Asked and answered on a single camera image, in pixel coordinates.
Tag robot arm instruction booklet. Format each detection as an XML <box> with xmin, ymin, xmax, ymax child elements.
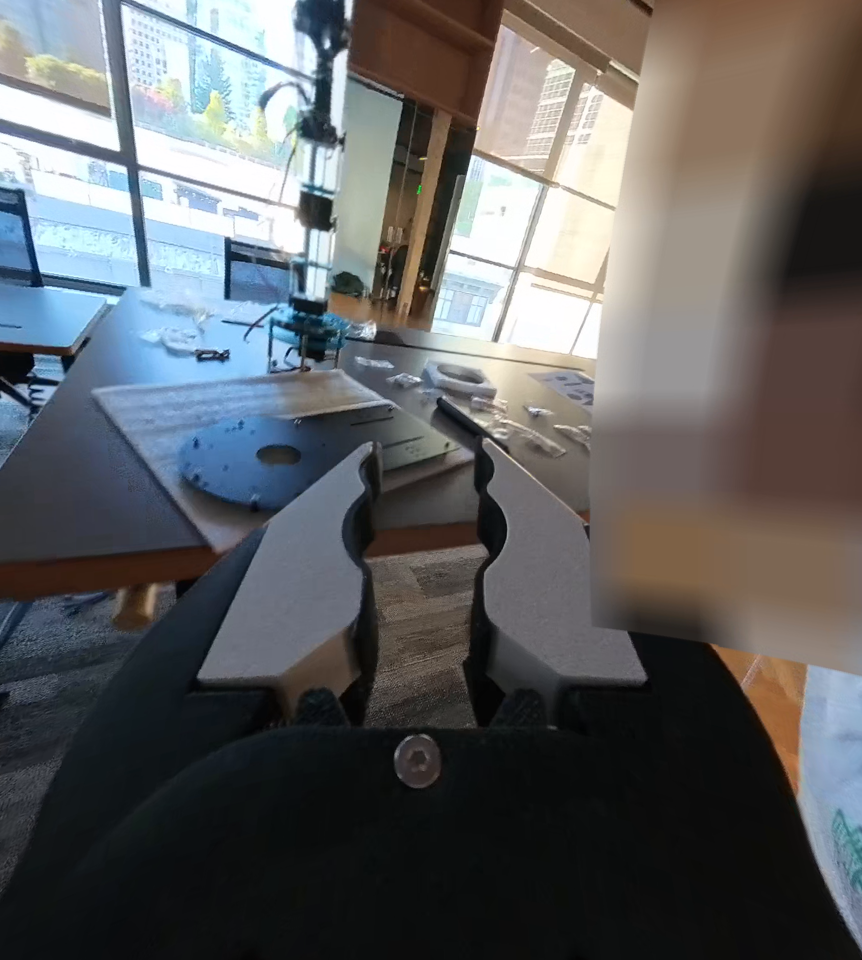
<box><xmin>528</xmin><ymin>367</ymin><xmax>595</xmax><ymax>410</ymax></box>

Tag grey side desk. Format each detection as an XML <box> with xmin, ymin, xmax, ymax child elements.
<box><xmin>0</xmin><ymin>273</ymin><xmax>111</xmax><ymax>357</ymax></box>

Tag person's white shirt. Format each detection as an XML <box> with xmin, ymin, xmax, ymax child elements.
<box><xmin>797</xmin><ymin>663</ymin><xmax>862</xmax><ymax>960</ymax></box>

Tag white foam sheet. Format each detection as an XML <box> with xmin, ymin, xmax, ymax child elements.
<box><xmin>92</xmin><ymin>369</ymin><xmax>477</xmax><ymax>556</ymax></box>

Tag scattered small clear screw bags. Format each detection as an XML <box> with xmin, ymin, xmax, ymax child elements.
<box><xmin>356</xmin><ymin>356</ymin><xmax>593</xmax><ymax>457</ymax></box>

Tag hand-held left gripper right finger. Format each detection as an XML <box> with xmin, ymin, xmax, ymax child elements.
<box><xmin>463</xmin><ymin>436</ymin><xmax>649</xmax><ymax>726</ymax></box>

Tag beige roller blind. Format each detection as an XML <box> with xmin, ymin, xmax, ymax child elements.
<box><xmin>0</xmin><ymin>0</ymin><xmax>113</xmax><ymax>117</ymax></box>
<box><xmin>476</xmin><ymin>22</ymin><xmax>638</xmax><ymax>207</ymax></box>

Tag white square foam frame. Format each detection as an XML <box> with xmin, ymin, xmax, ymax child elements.
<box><xmin>423</xmin><ymin>360</ymin><xmax>497</xmax><ymax>400</ymax></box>

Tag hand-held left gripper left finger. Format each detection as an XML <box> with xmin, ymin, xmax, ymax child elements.
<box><xmin>195</xmin><ymin>441</ymin><xmax>382</xmax><ymax>726</ymax></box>

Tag tall white cabinet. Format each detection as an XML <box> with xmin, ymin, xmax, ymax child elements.
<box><xmin>341</xmin><ymin>75</ymin><xmax>405</xmax><ymax>294</ymax></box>

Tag dark desk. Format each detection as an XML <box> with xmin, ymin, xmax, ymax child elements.
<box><xmin>0</xmin><ymin>288</ymin><xmax>597</xmax><ymax>601</ymax></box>

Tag black round base plate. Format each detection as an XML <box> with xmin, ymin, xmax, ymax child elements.
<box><xmin>178</xmin><ymin>405</ymin><xmax>469</xmax><ymax>513</ymax></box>

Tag blue toy robot arm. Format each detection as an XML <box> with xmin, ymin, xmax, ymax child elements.
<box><xmin>258</xmin><ymin>0</ymin><xmax>353</xmax><ymax>372</ymax></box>

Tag long crumpled clear plastic wrap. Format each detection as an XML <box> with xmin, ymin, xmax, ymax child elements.
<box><xmin>138</xmin><ymin>292</ymin><xmax>214</xmax><ymax>354</ymax></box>

